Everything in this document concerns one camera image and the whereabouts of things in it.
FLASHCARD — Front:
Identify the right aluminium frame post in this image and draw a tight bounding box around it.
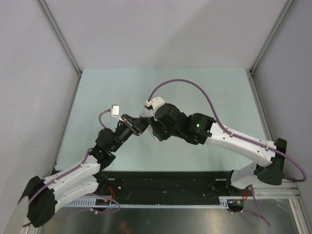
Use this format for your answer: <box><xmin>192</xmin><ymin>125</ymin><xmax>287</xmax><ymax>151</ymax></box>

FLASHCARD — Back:
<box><xmin>249</xmin><ymin>0</ymin><xmax>297</xmax><ymax>75</ymax></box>

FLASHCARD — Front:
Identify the white remote control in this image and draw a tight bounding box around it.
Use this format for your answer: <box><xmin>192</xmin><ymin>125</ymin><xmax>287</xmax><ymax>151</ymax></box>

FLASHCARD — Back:
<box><xmin>139</xmin><ymin>110</ymin><xmax>154</xmax><ymax>137</ymax></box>

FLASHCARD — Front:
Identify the white cable duct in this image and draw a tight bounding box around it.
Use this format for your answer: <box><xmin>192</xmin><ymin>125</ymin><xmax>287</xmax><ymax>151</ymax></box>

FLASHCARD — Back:
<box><xmin>65</xmin><ymin>196</ymin><xmax>244</xmax><ymax>209</ymax></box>

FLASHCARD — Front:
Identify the aluminium frame post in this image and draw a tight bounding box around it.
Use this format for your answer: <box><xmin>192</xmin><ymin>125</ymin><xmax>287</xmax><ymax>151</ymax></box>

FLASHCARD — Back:
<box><xmin>36</xmin><ymin>0</ymin><xmax>82</xmax><ymax>77</ymax></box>
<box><xmin>249</xmin><ymin>0</ymin><xmax>297</xmax><ymax>75</ymax></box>

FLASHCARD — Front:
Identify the left aluminium frame post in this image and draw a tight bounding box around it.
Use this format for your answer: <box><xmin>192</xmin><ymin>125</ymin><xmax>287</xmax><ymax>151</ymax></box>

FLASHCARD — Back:
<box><xmin>36</xmin><ymin>0</ymin><xmax>82</xmax><ymax>77</ymax></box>

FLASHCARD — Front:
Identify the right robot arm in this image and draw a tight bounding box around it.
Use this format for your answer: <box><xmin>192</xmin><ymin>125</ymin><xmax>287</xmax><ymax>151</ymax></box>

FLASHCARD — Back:
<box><xmin>150</xmin><ymin>103</ymin><xmax>287</xmax><ymax>195</ymax></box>

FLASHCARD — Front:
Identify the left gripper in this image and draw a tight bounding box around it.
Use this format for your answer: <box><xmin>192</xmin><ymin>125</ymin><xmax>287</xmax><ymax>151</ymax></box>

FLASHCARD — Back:
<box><xmin>111</xmin><ymin>114</ymin><xmax>150</xmax><ymax>152</ymax></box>

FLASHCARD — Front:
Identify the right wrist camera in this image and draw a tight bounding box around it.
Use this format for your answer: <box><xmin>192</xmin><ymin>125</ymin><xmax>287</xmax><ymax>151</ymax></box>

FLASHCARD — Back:
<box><xmin>145</xmin><ymin>97</ymin><xmax>165</xmax><ymax>113</ymax></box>

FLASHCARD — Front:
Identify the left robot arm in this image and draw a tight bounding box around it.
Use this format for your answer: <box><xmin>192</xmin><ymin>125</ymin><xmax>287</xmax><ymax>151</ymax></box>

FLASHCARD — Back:
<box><xmin>21</xmin><ymin>114</ymin><xmax>151</xmax><ymax>228</ymax></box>

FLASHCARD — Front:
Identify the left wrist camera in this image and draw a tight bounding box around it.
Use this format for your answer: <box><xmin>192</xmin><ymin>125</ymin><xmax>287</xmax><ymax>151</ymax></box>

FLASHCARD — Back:
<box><xmin>111</xmin><ymin>105</ymin><xmax>119</xmax><ymax>117</ymax></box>

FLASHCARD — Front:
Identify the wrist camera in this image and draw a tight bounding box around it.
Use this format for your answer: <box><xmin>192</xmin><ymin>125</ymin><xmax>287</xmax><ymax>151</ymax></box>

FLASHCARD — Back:
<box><xmin>111</xmin><ymin>105</ymin><xmax>119</xmax><ymax>117</ymax></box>
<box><xmin>145</xmin><ymin>97</ymin><xmax>165</xmax><ymax>113</ymax></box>

